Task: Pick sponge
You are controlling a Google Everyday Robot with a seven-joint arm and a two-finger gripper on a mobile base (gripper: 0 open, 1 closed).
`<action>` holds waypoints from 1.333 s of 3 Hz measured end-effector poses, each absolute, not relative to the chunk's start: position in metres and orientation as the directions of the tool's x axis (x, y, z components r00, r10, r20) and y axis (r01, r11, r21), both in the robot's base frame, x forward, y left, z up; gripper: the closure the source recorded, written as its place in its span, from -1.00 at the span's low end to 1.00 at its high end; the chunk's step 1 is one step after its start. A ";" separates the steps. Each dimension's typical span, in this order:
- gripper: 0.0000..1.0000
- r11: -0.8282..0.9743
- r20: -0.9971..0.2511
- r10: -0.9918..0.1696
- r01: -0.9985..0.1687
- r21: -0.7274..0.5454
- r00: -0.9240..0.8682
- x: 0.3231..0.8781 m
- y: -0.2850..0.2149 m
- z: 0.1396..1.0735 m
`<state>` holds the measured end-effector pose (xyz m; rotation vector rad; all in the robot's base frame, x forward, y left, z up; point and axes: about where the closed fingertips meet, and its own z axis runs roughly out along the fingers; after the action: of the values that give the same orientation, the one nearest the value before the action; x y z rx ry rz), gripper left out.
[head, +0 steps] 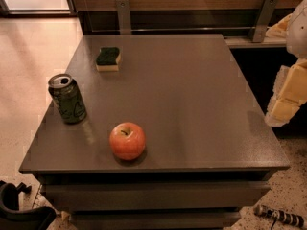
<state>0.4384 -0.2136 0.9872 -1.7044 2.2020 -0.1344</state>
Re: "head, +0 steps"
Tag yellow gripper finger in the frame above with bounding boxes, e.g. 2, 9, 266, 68
266, 14, 292, 38
265, 58, 307, 127

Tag green and yellow sponge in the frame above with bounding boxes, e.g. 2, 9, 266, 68
96, 47, 121, 72

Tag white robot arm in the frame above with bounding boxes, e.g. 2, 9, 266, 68
265, 0, 307, 127

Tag grey drawer cabinet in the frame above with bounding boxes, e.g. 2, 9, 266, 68
20, 34, 289, 230

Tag black white striped tool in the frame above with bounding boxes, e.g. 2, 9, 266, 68
253, 204, 307, 229

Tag red apple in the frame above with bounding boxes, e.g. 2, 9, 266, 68
109, 122, 146, 161

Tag green soda can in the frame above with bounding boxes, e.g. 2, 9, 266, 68
48, 74, 86, 124

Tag black chair base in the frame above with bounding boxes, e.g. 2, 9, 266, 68
0, 179, 58, 230

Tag right metal bracket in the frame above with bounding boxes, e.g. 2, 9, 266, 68
248, 0, 278, 43

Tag metal bracket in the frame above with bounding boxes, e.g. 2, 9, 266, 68
116, 0, 131, 35
248, 0, 278, 43

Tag left metal bracket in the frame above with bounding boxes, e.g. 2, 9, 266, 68
116, 0, 131, 35

